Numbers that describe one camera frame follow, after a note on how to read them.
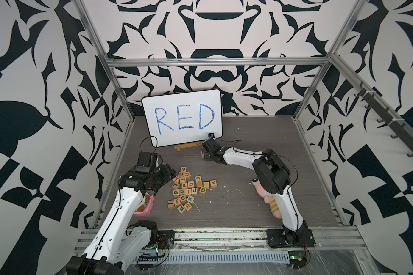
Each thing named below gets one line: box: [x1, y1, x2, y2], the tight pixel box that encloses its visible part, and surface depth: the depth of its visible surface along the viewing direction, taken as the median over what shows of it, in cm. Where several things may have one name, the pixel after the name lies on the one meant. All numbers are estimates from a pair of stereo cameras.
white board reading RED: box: [141, 88, 224, 148], surface depth 96 cm
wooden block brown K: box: [209, 179, 218, 189], surface depth 90 cm
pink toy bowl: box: [133, 192, 155, 216], surface depth 81 cm
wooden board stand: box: [173, 140, 204, 152], surface depth 102 cm
